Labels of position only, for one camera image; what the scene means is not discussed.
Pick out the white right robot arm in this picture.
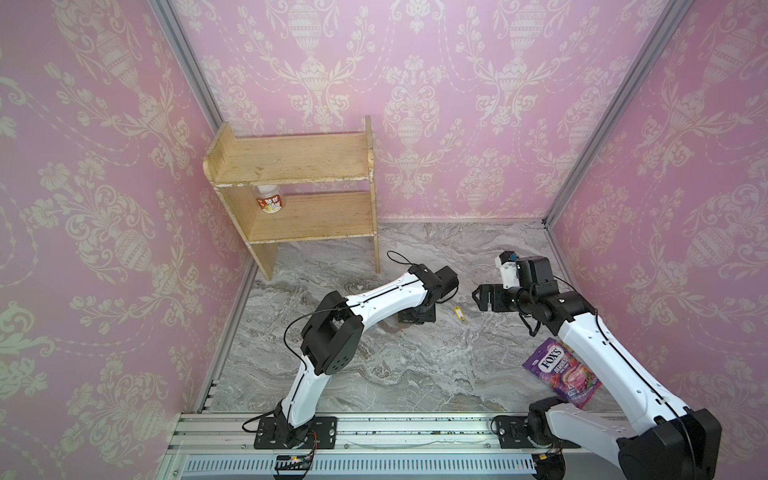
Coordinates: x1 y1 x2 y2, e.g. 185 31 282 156
472 251 722 479

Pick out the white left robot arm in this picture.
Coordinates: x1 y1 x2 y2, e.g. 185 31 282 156
241 264 459 450

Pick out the purple candy bag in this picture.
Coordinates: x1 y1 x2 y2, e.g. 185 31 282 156
523 338 602 408

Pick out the small bottle red label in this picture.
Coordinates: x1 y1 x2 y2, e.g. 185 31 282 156
256 185 283 214

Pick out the wooden two-tier shelf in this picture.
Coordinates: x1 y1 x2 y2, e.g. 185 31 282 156
202 117 379 280

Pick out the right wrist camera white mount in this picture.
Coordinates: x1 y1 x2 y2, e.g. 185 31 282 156
495 250 520 290

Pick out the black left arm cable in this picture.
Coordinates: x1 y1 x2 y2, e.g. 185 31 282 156
283 308 331 373

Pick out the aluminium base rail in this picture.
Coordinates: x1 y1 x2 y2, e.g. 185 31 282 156
155 412 624 479

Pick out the aluminium corner wall profile right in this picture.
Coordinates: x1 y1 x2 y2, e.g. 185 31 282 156
542 0 693 232

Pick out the aluminium corner wall profile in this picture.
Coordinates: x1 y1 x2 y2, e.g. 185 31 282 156
149 0 223 133
542 0 693 232

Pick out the aluminium corner wall profile left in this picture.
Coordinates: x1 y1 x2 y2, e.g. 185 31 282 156
149 0 223 133

